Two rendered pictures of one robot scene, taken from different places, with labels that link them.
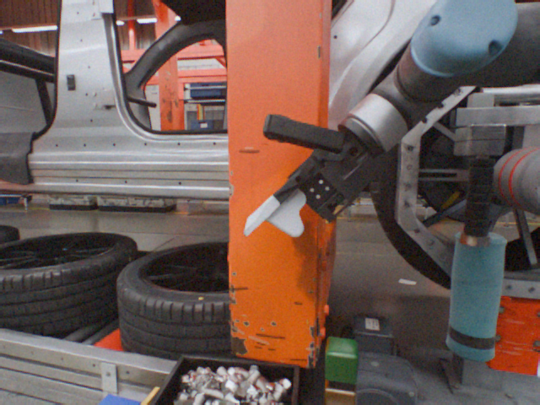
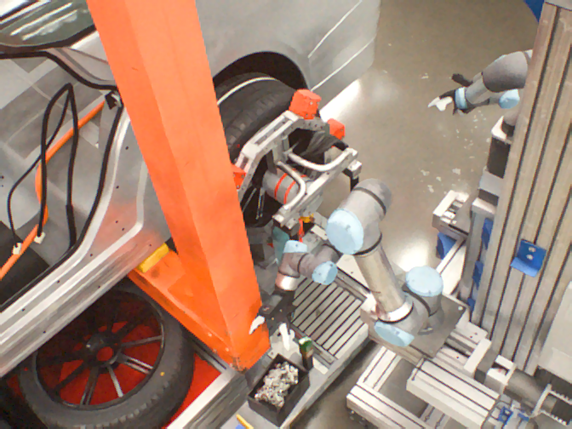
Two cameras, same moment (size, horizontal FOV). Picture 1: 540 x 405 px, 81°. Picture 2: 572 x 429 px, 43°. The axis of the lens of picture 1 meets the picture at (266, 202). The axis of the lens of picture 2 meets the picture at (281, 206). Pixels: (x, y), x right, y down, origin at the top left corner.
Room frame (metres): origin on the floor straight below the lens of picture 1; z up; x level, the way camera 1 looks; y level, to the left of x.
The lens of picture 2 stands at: (-0.31, 0.91, 2.95)
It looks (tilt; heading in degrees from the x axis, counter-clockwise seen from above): 51 degrees down; 305
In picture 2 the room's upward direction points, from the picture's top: 9 degrees counter-clockwise
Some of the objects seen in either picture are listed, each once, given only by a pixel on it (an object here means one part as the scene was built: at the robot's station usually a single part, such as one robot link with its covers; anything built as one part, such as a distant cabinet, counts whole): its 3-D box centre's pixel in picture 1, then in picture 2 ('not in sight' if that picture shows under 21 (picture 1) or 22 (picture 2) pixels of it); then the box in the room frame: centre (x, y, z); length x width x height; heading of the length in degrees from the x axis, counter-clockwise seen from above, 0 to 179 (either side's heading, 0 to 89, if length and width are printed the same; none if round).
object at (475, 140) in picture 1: (477, 140); (286, 222); (0.57, -0.37, 0.93); 0.09 x 0.05 x 0.05; 165
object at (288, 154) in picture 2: not in sight; (317, 147); (0.58, -0.65, 1.03); 0.19 x 0.18 x 0.11; 165
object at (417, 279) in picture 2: not in sight; (422, 289); (0.02, -0.27, 0.98); 0.13 x 0.12 x 0.14; 82
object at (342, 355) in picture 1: (342, 359); (305, 343); (0.38, -0.10, 0.64); 0.04 x 0.04 x 0.04; 75
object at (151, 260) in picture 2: not in sight; (144, 249); (1.11, -0.16, 0.71); 0.14 x 0.14 x 0.05; 75
